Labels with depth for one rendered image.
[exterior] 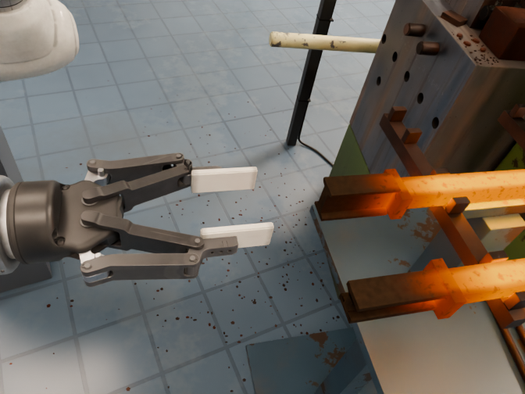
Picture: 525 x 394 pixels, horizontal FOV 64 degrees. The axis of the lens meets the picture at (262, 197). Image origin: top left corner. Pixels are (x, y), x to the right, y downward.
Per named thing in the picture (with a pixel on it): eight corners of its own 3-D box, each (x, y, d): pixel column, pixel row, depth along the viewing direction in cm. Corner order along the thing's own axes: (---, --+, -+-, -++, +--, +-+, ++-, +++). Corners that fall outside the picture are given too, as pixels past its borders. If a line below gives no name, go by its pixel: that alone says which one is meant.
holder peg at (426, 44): (419, 57, 88) (424, 44, 86) (414, 50, 90) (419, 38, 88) (435, 58, 89) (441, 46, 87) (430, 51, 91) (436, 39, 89)
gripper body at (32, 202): (32, 213, 44) (126, 205, 46) (20, 285, 38) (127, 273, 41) (10, 161, 38) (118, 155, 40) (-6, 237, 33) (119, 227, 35)
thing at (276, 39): (269, 51, 132) (273, 35, 128) (267, 42, 136) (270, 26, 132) (398, 59, 141) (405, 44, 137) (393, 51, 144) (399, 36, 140)
